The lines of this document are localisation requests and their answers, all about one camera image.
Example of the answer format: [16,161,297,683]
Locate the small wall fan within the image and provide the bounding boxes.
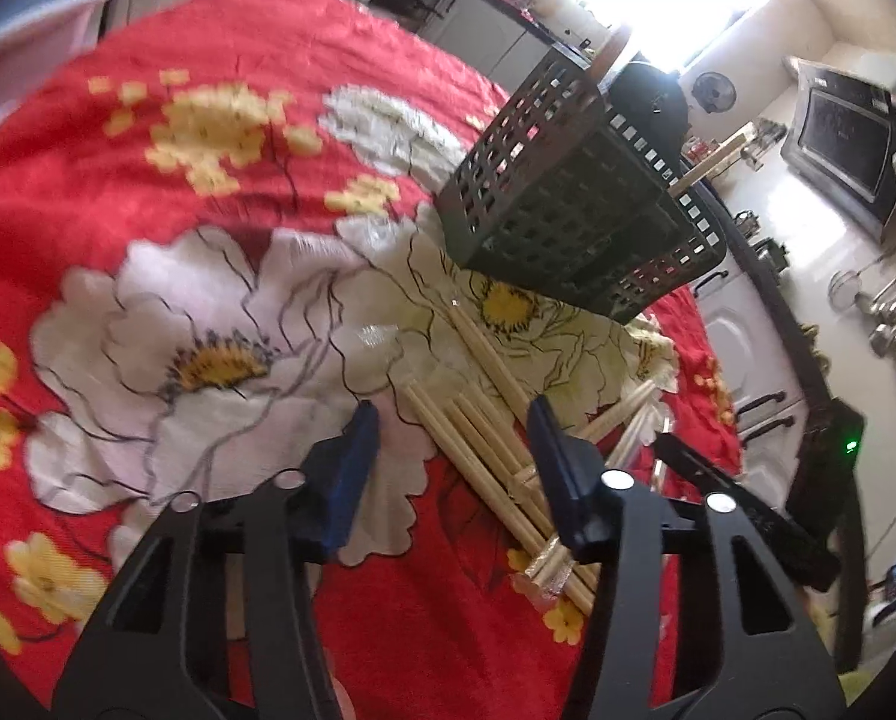
[693,71,738,112]

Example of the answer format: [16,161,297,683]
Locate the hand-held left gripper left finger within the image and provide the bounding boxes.
[50,401,381,720]

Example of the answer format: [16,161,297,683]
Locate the plastic drawer unit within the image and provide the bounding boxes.
[0,0,123,110]

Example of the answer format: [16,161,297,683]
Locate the red floral blanket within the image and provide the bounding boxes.
[0,0,756,720]

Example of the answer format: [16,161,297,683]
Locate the single wooden chopstick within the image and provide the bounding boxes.
[669,126,758,190]

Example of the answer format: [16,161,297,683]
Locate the black perforated utensil basket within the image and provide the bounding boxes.
[434,43,728,325]

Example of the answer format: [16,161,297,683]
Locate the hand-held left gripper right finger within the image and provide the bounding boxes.
[527,394,846,720]

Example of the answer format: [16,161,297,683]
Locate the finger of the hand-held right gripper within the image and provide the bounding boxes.
[654,431,840,590]

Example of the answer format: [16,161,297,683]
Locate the hanging metal ladles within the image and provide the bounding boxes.
[829,246,896,377]

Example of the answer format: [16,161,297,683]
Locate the white kitchen cabinets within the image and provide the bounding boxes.
[691,270,809,455]

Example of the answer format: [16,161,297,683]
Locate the pile of chopsticks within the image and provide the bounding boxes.
[399,300,678,616]

